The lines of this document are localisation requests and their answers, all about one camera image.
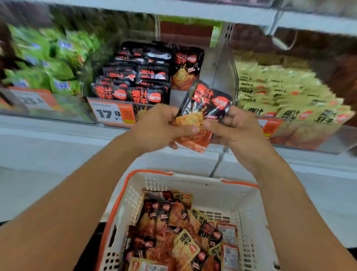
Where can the person's right hand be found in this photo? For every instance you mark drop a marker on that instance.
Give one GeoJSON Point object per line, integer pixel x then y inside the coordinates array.
{"type": "Point", "coordinates": [245, 134]}

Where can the person's left hand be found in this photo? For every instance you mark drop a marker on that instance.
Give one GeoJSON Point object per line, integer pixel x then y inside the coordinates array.
{"type": "Point", "coordinates": [153, 128]}

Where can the person's left thumb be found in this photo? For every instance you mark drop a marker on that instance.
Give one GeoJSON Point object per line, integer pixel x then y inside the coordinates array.
{"type": "Point", "coordinates": [186, 130]}

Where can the person's right thumb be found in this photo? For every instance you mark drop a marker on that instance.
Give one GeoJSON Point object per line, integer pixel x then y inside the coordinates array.
{"type": "Point", "coordinates": [212, 126]}

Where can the black snack packet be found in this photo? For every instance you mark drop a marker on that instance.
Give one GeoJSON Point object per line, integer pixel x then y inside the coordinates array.
{"type": "Point", "coordinates": [206, 100]}

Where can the person's right forearm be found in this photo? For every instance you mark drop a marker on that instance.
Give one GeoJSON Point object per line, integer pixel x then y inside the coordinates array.
{"type": "Point", "coordinates": [301, 223]}

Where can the person's left forearm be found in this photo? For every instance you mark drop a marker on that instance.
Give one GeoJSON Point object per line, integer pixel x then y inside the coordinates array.
{"type": "Point", "coordinates": [64, 206]}

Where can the white orange price tag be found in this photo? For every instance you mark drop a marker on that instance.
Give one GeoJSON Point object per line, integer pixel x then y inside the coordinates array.
{"type": "Point", "coordinates": [111, 112]}
{"type": "Point", "coordinates": [33, 99]}
{"type": "Point", "coordinates": [270, 127]}

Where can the clear shelf divider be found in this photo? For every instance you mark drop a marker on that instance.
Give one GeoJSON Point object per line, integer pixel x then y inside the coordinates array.
{"type": "Point", "coordinates": [224, 69]}

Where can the row of black packets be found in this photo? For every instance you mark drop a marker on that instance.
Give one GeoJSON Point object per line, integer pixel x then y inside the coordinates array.
{"type": "Point", "coordinates": [145, 74]}

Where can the row of yellow packets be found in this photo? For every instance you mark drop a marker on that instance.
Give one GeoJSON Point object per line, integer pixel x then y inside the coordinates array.
{"type": "Point", "coordinates": [284, 89]}

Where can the white plastic shopping basket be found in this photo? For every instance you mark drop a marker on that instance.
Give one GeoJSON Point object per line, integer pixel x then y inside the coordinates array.
{"type": "Point", "coordinates": [245, 203]}

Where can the orange snack display carton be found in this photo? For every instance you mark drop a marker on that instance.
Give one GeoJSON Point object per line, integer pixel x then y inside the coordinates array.
{"type": "Point", "coordinates": [306, 135]}

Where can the pile of mixed snack packets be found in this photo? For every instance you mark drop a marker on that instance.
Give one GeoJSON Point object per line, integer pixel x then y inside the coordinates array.
{"type": "Point", "coordinates": [181, 231]}

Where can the white upper shelf board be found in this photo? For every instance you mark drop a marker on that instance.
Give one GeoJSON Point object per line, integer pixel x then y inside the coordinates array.
{"type": "Point", "coordinates": [212, 11]}

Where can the white shelf board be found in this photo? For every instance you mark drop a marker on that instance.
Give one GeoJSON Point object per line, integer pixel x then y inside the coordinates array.
{"type": "Point", "coordinates": [69, 145]}
{"type": "Point", "coordinates": [212, 11]}

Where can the white lower shelf board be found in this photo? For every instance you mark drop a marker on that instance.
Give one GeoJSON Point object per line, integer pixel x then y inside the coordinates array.
{"type": "Point", "coordinates": [69, 145]}

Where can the clear shelf front guard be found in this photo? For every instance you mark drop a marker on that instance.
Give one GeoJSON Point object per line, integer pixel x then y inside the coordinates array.
{"type": "Point", "coordinates": [67, 107]}

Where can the heap of green packets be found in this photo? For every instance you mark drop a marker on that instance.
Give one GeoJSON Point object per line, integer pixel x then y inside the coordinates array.
{"type": "Point", "coordinates": [44, 58]}

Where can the white shelf bracket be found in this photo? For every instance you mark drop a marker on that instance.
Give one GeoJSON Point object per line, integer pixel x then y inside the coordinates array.
{"type": "Point", "coordinates": [273, 21]}

